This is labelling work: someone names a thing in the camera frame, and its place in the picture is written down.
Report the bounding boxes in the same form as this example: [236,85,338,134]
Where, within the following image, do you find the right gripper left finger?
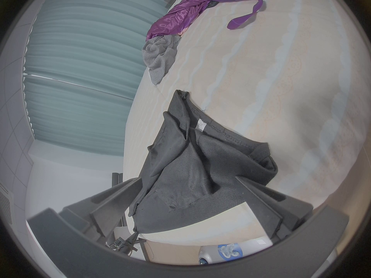
[59,177,143,241]

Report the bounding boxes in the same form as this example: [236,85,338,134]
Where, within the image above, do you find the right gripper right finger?
[234,176,313,240]

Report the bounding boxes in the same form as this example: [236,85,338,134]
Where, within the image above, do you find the black T-shirt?
[128,89,279,234]

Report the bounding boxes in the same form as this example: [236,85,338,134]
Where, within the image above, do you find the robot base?
[198,238,275,266]

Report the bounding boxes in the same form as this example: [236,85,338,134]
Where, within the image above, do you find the bed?
[122,0,371,247]

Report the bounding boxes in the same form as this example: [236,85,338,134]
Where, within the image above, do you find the black chest of drawers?
[111,172,124,189]

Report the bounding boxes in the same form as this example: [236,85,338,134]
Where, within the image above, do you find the blue-green curtain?
[23,75,135,157]
[25,0,169,99]

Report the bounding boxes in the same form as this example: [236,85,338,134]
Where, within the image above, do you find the ceiling air conditioner vent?
[0,184,14,226]

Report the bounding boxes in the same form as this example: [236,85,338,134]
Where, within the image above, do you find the purple satin garment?
[146,0,264,42]

